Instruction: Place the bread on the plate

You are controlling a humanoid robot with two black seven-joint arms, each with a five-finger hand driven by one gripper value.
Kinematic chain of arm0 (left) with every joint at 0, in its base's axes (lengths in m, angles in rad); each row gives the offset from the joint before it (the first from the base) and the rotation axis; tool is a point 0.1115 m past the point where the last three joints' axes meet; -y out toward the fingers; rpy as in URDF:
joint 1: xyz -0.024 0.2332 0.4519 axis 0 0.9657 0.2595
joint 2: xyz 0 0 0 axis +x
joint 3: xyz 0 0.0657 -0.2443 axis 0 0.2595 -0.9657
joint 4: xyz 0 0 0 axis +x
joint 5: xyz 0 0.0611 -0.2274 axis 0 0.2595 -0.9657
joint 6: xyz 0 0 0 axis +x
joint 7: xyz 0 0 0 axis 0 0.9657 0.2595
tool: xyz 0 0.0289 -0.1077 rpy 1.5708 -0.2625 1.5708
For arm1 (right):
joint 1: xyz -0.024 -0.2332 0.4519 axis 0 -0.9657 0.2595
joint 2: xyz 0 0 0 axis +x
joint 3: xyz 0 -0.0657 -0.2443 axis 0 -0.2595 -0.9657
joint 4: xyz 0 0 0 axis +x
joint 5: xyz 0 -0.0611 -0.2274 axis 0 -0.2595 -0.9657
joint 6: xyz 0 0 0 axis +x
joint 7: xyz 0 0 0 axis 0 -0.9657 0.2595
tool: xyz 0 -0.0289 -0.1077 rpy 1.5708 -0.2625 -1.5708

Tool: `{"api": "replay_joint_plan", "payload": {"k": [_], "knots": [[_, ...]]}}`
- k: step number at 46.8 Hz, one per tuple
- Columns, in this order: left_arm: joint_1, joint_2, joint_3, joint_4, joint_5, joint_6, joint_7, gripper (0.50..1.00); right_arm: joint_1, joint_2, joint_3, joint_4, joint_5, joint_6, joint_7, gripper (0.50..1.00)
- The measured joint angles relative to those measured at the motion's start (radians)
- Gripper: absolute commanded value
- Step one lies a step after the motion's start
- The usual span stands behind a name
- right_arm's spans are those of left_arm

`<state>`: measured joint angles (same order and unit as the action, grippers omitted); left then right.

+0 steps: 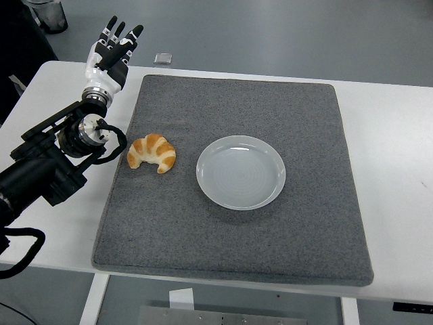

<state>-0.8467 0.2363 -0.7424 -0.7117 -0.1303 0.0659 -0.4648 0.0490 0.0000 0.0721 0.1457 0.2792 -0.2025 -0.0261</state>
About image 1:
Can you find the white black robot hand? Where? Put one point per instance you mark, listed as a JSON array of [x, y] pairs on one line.
[[101, 79]]

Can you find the golden croissant bread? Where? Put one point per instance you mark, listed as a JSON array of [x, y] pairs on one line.
[[152, 149]]

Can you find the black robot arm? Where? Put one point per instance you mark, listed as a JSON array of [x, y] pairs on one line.
[[34, 172]]

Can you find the round pale grey plate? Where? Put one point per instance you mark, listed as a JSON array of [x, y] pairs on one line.
[[240, 176]]

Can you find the grey metal plate with screws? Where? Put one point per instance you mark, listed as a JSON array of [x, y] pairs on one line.
[[220, 318]]

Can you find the small silver square floor cover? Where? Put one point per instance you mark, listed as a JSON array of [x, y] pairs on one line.
[[163, 58]]

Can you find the dark mesh waste bin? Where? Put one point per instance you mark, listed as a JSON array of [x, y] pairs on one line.
[[54, 18]]

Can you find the black bulky background object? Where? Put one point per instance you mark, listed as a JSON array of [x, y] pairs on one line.
[[20, 40]]

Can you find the grey felt mat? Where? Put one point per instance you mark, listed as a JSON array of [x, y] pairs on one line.
[[236, 243]]

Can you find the white table leg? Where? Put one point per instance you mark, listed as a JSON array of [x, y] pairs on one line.
[[93, 301], [349, 313]]

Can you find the black table control box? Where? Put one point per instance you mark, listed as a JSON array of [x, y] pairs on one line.
[[412, 306]]

